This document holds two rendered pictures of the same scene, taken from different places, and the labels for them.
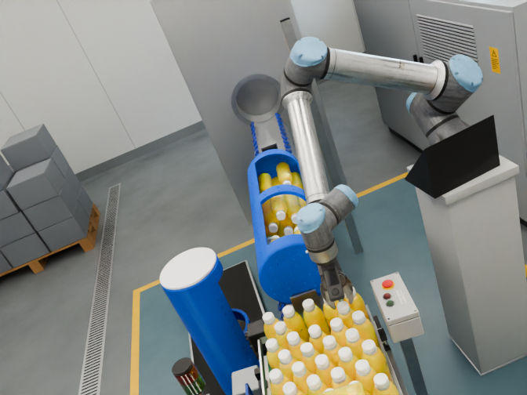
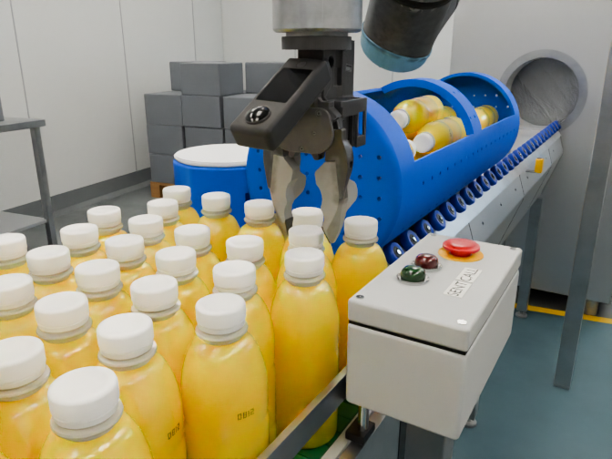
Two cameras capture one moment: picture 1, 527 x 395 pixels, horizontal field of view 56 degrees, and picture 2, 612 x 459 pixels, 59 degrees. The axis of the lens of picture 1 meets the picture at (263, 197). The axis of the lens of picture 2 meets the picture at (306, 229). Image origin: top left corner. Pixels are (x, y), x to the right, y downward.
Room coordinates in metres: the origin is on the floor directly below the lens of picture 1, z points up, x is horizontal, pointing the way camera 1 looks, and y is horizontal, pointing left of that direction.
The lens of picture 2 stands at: (0.72, -0.34, 1.29)
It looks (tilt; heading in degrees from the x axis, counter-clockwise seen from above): 18 degrees down; 25
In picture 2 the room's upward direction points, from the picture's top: straight up
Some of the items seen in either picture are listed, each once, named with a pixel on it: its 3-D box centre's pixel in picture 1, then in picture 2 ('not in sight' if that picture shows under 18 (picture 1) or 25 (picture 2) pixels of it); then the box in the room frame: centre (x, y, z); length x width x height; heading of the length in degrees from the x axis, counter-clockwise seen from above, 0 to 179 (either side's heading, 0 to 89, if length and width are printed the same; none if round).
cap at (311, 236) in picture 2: (343, 307); (306, 239); (1.23, -0.10, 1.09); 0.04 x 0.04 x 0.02
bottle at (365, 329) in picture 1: (365, 338); (304, 352); (1.16, -0.13, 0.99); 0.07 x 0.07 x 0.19
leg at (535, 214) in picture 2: not in sight; (528, 259); (3.44, -0.29, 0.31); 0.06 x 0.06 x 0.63; 84
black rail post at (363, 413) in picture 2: (383, 339); (361, 402); (1.18, -0.19, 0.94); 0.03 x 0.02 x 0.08; 174
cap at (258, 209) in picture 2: (308, 305); (259, 210); (1.30, 0.00, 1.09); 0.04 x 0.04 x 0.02
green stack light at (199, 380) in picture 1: (191, 382); not in sight; (1.08, 0.40, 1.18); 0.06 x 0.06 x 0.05
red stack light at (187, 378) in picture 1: (185, 372); not in sight; (1.08, 0.40, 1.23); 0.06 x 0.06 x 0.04
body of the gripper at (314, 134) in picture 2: (328, 268); (320, 96); (1.26, -0.11, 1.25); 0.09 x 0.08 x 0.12; 174
